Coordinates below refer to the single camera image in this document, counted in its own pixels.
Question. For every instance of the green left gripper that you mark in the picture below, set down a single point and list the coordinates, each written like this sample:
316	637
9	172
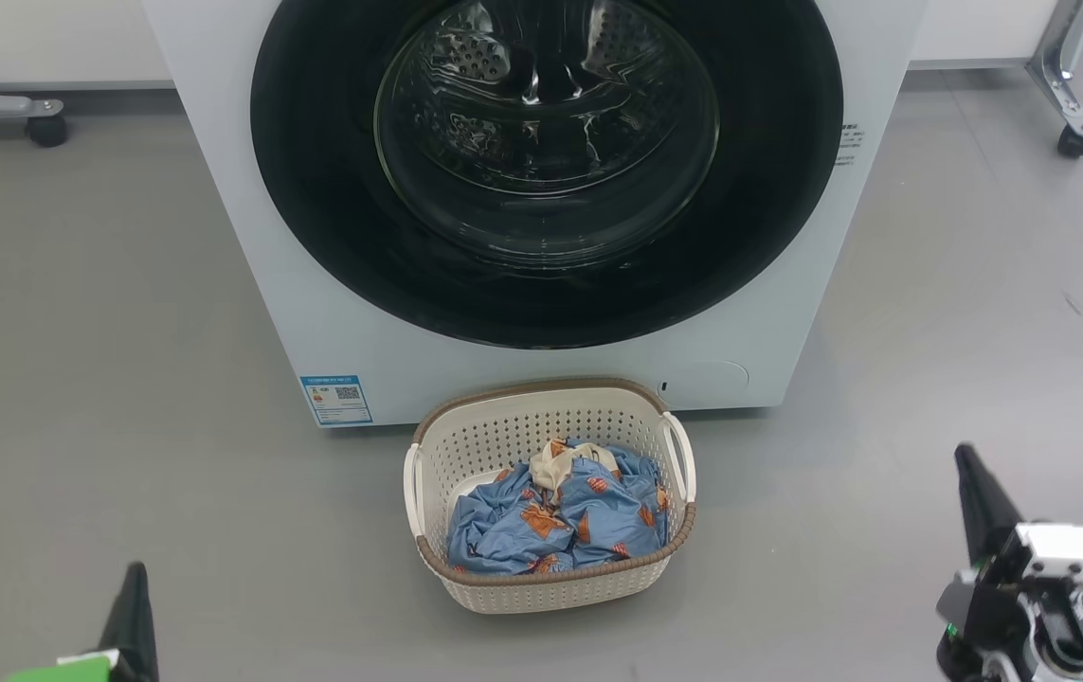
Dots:
67	671

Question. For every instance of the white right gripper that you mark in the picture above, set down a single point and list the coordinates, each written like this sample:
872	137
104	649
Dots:
1072	559

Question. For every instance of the blue printed pajama pants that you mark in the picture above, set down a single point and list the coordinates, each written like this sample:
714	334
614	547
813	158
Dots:
494	530

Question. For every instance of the blue printed pajama shirt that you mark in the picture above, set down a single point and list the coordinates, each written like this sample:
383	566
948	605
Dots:
603	497

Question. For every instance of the grey washing machine door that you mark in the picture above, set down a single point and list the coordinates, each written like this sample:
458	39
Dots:
541	284

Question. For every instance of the white front-load washing machine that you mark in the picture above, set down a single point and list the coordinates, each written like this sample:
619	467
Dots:
219	237

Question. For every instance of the blue energy label sticker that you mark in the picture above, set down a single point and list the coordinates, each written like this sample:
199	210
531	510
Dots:
336	401

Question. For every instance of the cream perforated laundry basket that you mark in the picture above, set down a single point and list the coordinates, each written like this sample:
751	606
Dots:
503	431

